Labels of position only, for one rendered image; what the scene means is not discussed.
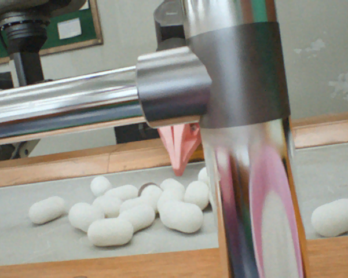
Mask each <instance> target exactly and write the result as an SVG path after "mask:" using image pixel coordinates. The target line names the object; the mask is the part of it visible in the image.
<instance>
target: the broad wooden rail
mask: <svg viewBox="0 0 348 278"><path fill-rule="evenodd" d="M292 125H293V131H294V140H295V149H304V148H312V147H320V146H326V145H335V144H343V143H348V111H345V112H337V113H332V114H324V115H316V116H308V117H304V118H296V119H292ZM199 162H205V159H204V151H203V144H202V141H201V143H200V144H199V145H198V147H197V148H196V149H195V151H194V153H193V154H192V155H191V157H190V159H188V162H187V164H189V163H199ZM166 166H172V164H171V160H170V155H169V153H168V151H167V149H166V147H165V146H164V144H163V143H162V140H161V138H157V139H153V140H145V141H136V142H129V143H124V144H116V145H109V146H103V147H95V148H88V149H80V150H75V151H67V152H59V153H51V154H47V155H39V156H31V157H26V158H18V159H11V160H3V161H0V188H3V187H8V186H16V185H25V184H34V183H39V182H48V181H57V180H65V179H70V178H80V177H88V176H94V175H102V174H112V173H120V172H125V171H134V170H143V169H152V168H157V167H166Z"/></svg>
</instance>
